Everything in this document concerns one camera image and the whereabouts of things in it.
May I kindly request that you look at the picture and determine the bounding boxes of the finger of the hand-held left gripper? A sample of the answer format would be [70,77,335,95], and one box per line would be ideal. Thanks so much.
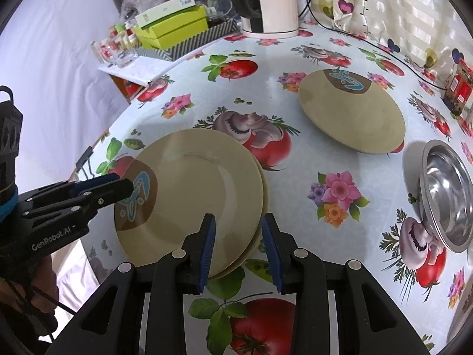
[18,172,123,208]
[21,179,134,230]

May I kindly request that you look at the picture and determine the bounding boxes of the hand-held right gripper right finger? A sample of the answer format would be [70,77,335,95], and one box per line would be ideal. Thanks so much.
[260,212,431,355]

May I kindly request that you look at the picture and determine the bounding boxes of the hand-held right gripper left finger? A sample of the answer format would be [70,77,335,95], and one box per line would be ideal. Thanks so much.
[44,213,217,355]

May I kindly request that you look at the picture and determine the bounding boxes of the beige plate with brown patch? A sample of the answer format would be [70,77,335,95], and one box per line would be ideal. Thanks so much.
[298,69,406,154]
[209,153,271,280]

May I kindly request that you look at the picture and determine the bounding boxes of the stack of tan plates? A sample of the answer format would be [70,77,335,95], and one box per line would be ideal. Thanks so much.
[114,129,264,271]

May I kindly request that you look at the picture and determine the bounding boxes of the stainless steel bowl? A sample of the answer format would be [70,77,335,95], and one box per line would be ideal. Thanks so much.
[419,140,473,254]

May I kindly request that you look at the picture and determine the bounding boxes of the person's left hand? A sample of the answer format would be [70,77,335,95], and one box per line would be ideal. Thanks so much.
[0,257,60,337]

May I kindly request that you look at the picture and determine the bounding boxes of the black binder clip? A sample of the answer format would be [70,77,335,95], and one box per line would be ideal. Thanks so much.
[76,147,94,182]

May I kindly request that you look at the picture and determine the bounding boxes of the white paper sheet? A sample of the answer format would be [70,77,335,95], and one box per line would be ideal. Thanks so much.
[98,54,174,85]

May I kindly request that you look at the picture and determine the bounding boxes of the clear glass cup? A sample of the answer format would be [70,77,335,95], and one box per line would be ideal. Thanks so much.
[111,49,138,69]
[91,40,112,64]

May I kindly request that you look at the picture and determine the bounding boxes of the black white striped tray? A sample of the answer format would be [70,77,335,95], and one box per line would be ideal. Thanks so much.
[137,18,240,62]

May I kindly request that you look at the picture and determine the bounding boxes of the green cardboard box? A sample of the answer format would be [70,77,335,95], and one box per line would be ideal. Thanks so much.
[132,5,209,50]

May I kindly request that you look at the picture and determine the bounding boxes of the white flat cardboard box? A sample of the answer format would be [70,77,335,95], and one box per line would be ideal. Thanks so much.
[135,0,197,28]

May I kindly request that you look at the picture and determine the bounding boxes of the white kettle base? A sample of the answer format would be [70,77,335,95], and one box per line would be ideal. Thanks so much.
[242,26,299,39]

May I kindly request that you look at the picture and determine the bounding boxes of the glass jar with red label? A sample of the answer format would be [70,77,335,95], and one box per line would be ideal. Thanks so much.
[443,63,473,116]

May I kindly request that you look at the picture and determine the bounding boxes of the cream curtain with heart print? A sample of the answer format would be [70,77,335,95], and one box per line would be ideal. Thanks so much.
[307,0,473,82]

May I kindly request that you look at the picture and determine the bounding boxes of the black power cable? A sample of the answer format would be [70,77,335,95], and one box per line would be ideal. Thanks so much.
[301,0,449,91]

